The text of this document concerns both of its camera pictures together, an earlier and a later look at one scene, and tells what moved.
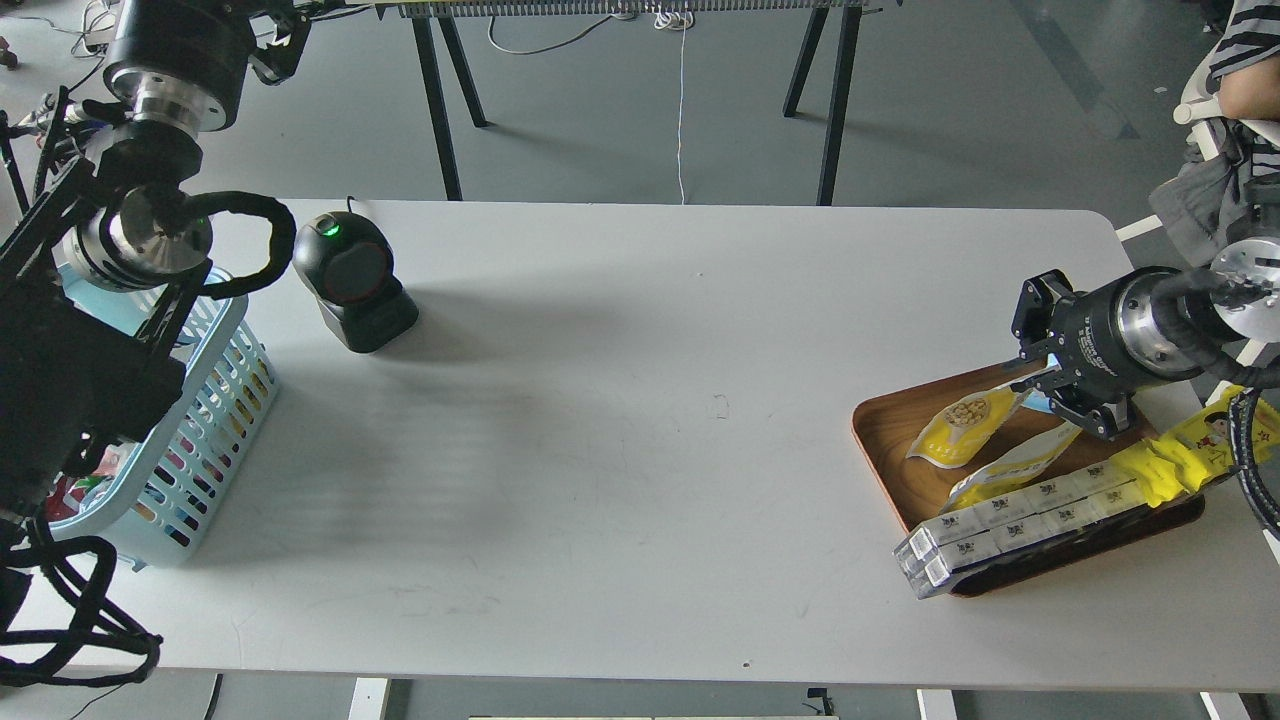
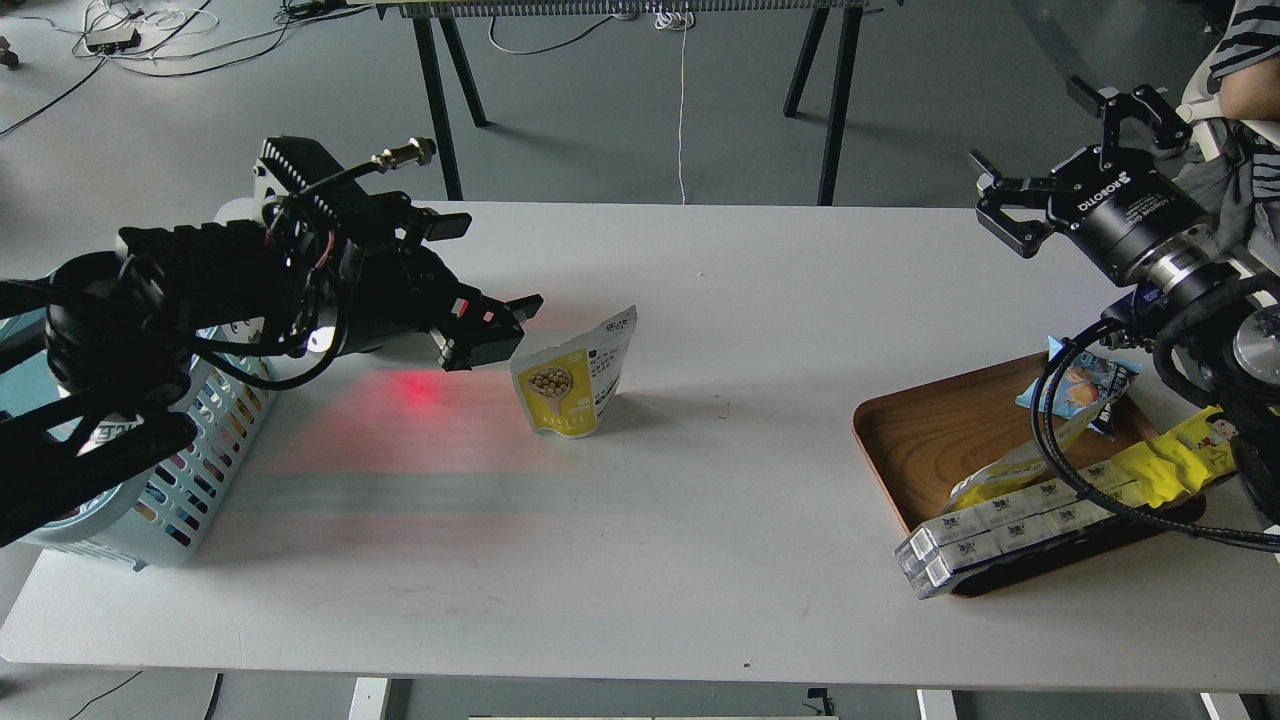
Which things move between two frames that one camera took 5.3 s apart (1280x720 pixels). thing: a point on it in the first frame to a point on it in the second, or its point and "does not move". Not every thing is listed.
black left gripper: [186, 63] to [395, 288]
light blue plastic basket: [165, 510] does not move
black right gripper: [1083, 323] to [1109, 204]
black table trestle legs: [820, 25] does not move
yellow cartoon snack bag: [1198, 448] does not move
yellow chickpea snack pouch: [965, 427] to [567, 390]
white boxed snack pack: [926, 556] does not move
